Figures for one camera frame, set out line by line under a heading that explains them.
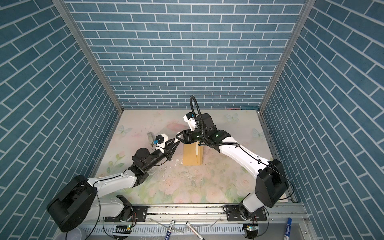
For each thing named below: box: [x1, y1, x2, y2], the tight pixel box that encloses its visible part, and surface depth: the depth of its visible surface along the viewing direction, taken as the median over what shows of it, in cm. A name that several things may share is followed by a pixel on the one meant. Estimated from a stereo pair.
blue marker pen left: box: [164, 220, 175, 240], surface depth 69 cm
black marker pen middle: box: [185, 221, 205, 240], surface depth 70 cm
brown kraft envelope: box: [183, 141, 204, 166], surface depth 96 cm
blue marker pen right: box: [283, 217, 293, 240], surface depth 70 cm
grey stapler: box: [147, 132, 154, 145], surface depth 103 cm
